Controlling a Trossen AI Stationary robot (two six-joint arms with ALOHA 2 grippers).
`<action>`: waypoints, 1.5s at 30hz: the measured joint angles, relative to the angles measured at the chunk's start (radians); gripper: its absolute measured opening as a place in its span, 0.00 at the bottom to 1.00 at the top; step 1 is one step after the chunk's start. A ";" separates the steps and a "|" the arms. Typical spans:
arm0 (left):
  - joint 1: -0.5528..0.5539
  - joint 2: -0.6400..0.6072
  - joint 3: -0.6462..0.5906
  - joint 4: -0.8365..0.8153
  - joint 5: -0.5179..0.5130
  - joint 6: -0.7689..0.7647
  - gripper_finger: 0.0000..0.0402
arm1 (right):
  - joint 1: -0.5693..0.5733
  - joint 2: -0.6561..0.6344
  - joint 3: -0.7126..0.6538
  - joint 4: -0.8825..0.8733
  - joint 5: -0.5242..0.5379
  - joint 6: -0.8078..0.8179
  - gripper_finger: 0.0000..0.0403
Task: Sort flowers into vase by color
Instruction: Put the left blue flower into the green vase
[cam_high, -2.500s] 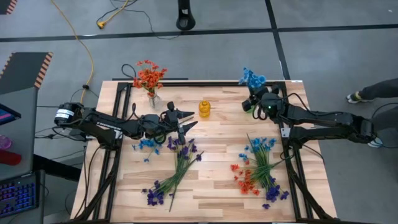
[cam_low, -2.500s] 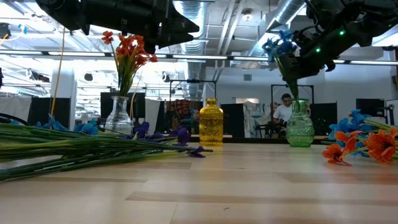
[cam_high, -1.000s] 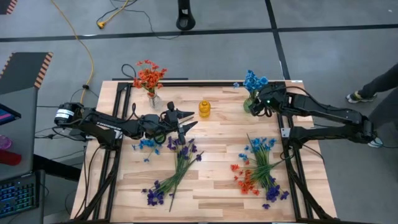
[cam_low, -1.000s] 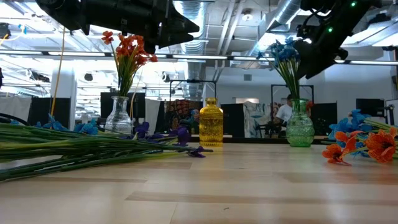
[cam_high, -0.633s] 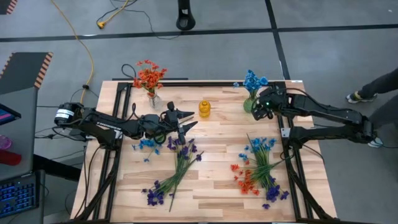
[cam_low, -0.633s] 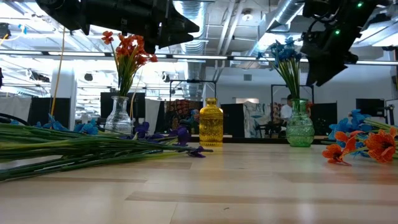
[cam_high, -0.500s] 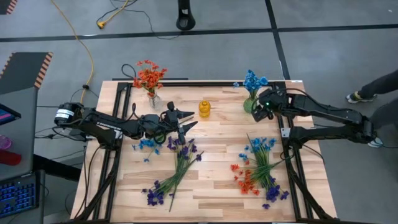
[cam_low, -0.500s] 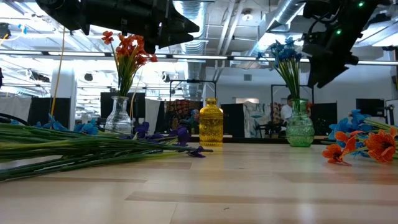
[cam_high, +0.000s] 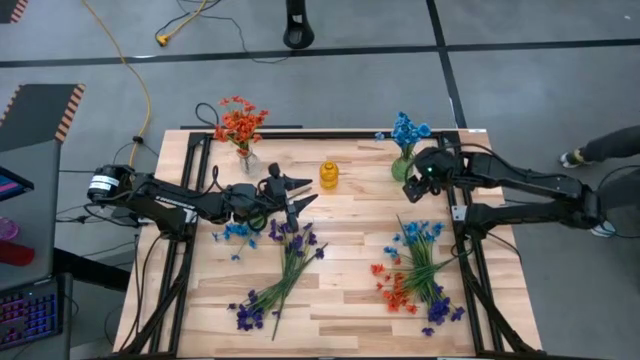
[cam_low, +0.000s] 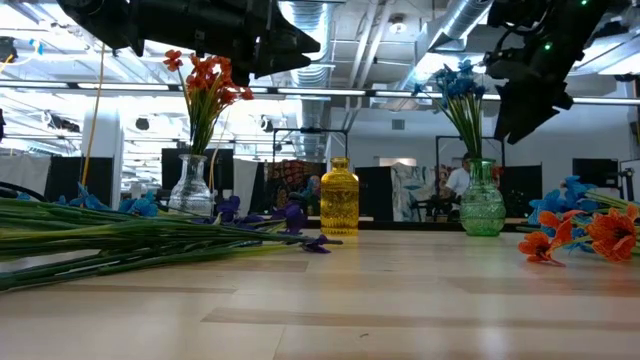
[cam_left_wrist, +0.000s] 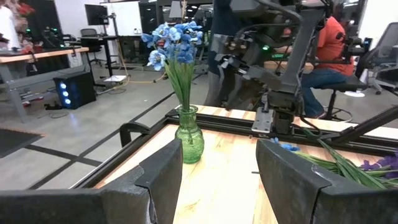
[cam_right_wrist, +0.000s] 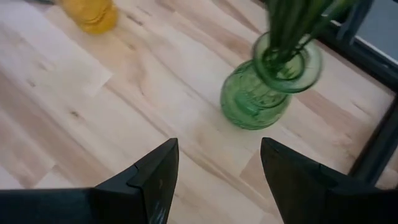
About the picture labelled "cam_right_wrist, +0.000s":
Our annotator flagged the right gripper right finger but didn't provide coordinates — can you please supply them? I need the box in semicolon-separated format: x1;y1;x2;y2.
260;137;379;224

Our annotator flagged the yellow glass vase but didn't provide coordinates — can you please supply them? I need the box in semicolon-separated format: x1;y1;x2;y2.
58;0;119;34

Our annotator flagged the blue artificial flower bunch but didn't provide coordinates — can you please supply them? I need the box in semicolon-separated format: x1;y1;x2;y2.
262;0;361;78

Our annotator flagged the green glass vase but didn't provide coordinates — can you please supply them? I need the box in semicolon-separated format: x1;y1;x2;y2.
220;30;323;131

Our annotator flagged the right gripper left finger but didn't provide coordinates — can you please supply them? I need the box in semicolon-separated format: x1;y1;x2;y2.
93;138;180;224

